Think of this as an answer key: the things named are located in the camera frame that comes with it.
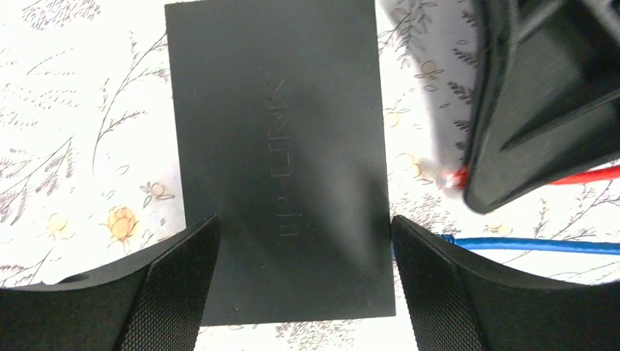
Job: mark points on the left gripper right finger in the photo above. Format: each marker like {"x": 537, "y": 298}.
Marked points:
{"x": 459, "y": 300}

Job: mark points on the black network switch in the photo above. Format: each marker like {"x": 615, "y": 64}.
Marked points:
{"x": 280, "y": 132}

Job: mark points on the floral patterned table mat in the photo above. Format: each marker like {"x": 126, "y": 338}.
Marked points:
{"x": 89, "y": 164}

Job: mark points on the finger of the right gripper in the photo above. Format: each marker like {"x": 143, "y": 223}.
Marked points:
{"x": 546, "y": 102}

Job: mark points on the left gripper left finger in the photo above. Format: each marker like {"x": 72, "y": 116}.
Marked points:
{"x": 150, "y": 300}

